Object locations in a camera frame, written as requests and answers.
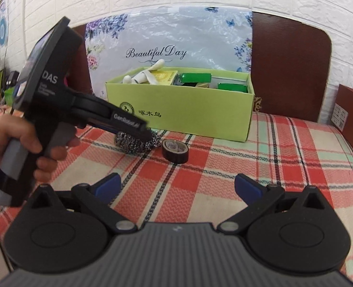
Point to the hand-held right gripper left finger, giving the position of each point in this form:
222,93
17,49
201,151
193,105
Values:
109,189

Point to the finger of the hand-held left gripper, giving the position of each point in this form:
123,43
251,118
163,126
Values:
134,137

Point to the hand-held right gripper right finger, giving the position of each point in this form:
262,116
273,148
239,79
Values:
245,189

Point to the steel wool scrubber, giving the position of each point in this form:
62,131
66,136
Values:
131,148

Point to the light green storage box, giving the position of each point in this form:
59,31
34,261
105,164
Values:
194,116

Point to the person's left hand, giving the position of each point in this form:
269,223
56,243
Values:
6,137

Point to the red plaid tablecloth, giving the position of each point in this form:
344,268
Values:
254,155

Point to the black small device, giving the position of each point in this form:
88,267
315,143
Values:
13,78

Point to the black tape roll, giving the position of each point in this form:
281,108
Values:
176,155

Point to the white bundled item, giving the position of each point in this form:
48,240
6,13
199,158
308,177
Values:
143,76

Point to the yellow green small box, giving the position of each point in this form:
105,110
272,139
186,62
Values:
164,77

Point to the dark green small box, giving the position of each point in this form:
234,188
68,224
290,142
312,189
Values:
231,87
194,77

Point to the floral printed plastic bag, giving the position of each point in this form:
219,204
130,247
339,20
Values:
194,36

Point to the brown cardboard box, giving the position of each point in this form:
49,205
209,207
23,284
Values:
350,116

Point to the brown wooden board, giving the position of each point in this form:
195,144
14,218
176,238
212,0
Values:
290,65

